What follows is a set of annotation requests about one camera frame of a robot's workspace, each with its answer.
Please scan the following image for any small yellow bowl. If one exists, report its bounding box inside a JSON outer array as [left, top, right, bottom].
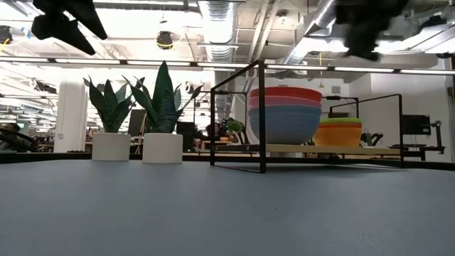
[[312, 126, 363, 148]]

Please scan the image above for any wooden shelf with black frame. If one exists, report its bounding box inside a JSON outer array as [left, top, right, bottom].
[[209, 59, 405, 174]]

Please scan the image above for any long overhead light bar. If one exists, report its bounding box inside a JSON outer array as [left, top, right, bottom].
[[0, 55, 455, 76]]

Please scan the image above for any large pink bowl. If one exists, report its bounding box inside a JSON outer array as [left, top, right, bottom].
[[248, 95, 323, 110]]

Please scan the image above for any blue table mat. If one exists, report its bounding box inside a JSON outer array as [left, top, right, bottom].
[[0, 159, 455, 256]]

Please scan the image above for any white building pillar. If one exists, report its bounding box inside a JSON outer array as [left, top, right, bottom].
[[53, 78, 89, 154]]

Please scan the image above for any black monitor on stand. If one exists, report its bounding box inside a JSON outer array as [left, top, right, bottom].
[[401, 114, 432, 137]]

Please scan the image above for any black table frame rim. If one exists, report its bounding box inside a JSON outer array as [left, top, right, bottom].
[[0, 151, 455, 171]]

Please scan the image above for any large blue bowl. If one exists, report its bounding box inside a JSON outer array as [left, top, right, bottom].
[[247, 105, 323, 145]]

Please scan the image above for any large red bowl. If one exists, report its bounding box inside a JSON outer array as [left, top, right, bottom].
[[249, 86, 323, 104]]

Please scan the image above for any snake plant in white pot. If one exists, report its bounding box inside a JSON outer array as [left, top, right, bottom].
[[122, 60, 204, 164], [83, 76, 145, 161]]

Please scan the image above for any silver ribbed ventilation duct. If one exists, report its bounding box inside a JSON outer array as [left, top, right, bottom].
[[198, 0, 236, 122]]

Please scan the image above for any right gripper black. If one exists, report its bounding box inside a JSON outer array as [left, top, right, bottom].
[[336, 0, 410, 60]]

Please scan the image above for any dark background monitor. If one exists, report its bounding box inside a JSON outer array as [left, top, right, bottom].
[[127, 109, 147, 137]]

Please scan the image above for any small green bowl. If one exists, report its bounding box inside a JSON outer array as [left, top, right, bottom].
[[318, 117, 363, 125]]

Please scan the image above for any background work table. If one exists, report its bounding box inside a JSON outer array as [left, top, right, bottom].
[[389, 143, 446, 161]]

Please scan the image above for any person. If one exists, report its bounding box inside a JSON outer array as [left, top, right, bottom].
[[204, 122, 223, 142]]

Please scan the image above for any black background computer tower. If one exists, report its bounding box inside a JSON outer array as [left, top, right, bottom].
[[176, 121, 196, 151]]

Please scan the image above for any small green background plant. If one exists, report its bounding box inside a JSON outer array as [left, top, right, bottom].
[[220, 118, 246, 138]]

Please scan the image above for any large smooth silver duct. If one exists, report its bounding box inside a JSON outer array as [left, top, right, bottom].
[[283, 0, 338, 65]]

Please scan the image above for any black ceiling dome device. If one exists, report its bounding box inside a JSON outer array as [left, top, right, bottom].
[[156, 31, 174, 50]]

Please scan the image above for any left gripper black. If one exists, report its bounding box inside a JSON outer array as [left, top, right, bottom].
[[31, 0, 108, 56]]

